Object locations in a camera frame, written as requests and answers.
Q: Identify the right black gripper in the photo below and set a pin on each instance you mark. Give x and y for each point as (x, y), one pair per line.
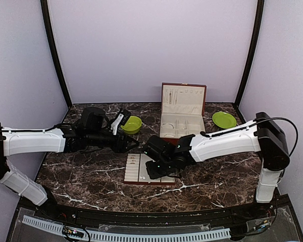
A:
(152, 173)

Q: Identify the white slotted cable duct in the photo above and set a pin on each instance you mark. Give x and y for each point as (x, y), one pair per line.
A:
(127, 233)

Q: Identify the green bowl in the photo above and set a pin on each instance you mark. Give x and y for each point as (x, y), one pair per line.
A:
(132, 126)

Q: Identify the right black frame post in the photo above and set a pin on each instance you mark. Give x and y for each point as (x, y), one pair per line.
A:
(251, 52)

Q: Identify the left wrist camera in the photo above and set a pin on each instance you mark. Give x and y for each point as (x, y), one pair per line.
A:
(120, 120)

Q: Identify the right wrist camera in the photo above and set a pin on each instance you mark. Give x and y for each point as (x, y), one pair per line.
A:
(158, 149)

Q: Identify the red jewelry tray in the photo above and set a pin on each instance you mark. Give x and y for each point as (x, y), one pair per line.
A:
(136, 173)

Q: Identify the red jewelry box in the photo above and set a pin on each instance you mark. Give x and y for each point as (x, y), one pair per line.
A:
(183, 105)

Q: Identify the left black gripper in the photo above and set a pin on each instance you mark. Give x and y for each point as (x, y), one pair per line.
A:
(122, 148)

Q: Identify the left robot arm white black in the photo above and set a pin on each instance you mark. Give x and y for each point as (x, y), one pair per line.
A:
(93, 129)

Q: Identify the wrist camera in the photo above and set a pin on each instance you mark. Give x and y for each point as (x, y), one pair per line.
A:
(120, 120)
(158, 149)

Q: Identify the green plate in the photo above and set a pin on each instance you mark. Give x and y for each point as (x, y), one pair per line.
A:
(224, 120)

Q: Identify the small circuit board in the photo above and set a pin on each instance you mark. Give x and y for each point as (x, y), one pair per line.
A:
(68, 231)

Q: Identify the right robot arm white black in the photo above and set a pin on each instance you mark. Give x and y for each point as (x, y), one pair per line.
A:
(261, 134)

